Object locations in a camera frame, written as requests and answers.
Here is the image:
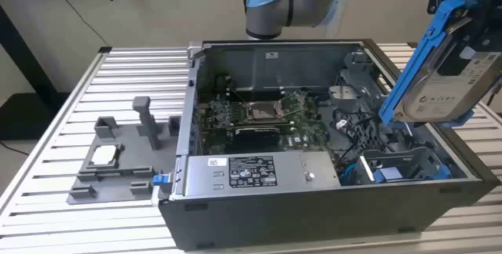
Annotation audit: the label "hard disk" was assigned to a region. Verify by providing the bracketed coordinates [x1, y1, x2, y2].
[378, 0, 502, 130]
[366, 159, 452, 184]

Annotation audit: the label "black lattice plastic panel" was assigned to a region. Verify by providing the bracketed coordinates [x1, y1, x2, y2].
[345, 109, 397, 163]

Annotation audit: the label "green motherboard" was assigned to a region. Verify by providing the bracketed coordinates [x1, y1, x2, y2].
[198, 89, 338, 155]

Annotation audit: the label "metal socket cover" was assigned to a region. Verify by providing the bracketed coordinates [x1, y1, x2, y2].
[275, 93, 309, 117]

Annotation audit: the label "RAM slots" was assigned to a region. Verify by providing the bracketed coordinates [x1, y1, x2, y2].
[230, 86, 311, 102]

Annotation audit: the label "CPU socket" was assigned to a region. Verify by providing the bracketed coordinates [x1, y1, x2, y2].
[243, 101, 283, 122]

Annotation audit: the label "thin metal locking lever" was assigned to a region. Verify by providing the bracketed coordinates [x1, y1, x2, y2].
[231, 88, 254, 105]

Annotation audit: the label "black graphics card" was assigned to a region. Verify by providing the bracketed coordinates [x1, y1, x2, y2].
[233, 126, 283, 153]

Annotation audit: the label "black and grey PC case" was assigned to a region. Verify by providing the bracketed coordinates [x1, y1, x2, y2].
[159, 38, 502, 252]

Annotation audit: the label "silver power supply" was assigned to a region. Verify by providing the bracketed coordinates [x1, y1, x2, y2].
[183, 151, 342, 198]

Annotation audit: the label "grey parts rack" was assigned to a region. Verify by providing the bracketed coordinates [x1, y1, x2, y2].
[66, 96, 186, 206]

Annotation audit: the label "blue case latch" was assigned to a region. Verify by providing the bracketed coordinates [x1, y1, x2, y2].
[151, 174, 168, 189]

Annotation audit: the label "silver CPU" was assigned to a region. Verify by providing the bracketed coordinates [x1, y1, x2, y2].
[91, 145, 119, 165]

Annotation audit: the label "black stand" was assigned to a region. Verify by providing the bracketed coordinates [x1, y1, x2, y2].
[0, 4, 71, 141]

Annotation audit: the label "grey metal bracket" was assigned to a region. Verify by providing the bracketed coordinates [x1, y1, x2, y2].
[327, 85, 370, 111]

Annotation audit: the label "black wire with white tag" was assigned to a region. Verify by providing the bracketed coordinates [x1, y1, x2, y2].
[333, 109, 354, 161]

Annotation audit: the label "blue wire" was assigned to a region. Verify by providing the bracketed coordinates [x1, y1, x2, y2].
[339, 161, 361, 186]

